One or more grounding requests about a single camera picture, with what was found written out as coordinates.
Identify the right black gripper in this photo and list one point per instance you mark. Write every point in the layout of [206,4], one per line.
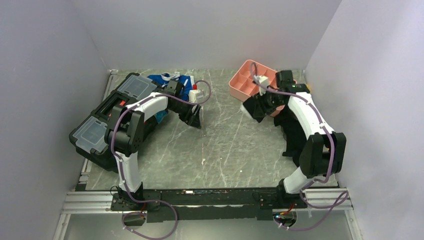
[261,109]

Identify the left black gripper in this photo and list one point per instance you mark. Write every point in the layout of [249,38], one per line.
[192,119]

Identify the pink divided organizer tray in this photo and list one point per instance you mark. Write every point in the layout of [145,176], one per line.
[242,86]

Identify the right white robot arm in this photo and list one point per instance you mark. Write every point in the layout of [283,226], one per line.
[314,146]

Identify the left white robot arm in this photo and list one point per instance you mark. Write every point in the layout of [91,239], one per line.
[127,126]

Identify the blue white underwear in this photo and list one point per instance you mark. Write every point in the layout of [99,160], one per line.
[164,78]

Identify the black cloth at right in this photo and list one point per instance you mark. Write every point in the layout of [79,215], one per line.
[294,134]

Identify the black plastic toolbox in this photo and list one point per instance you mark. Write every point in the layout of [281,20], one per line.
[88,137]

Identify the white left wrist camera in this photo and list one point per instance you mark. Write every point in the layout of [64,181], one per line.
[195,95]

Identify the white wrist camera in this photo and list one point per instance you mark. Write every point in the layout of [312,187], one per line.
[263,83]
[195,95]

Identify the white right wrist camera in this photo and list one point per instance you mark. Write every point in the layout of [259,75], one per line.
[263,83]

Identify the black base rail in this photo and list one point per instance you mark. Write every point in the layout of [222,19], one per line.
[161,205]

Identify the aluminium frame rail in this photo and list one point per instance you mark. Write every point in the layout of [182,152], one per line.
[83,203]

